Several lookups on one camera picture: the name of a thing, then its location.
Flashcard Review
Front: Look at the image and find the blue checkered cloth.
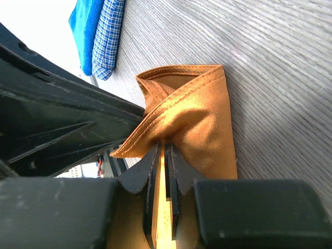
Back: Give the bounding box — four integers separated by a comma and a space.
92, 0, 125, 80

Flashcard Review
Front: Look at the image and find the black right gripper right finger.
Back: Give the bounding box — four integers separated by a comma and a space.
164, 145, 331, 248

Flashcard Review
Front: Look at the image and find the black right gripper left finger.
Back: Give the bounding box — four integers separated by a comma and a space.
1, 144, 160, 248

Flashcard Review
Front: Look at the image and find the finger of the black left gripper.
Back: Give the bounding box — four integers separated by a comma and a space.
1, 25, 143, 122
0, 58, 143, 178

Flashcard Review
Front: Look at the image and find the orange satin napkin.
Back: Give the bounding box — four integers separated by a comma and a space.
106, 65, 241, 248

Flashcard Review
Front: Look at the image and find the blue towel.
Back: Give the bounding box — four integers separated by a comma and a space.
68, 0, 104, 76

